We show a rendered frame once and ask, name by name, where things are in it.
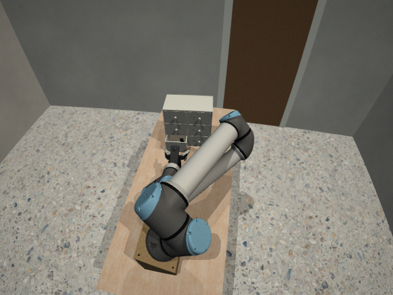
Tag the grey chest of drawers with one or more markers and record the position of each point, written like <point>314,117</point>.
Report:
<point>188,103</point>

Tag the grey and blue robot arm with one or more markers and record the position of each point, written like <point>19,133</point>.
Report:
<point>173,233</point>

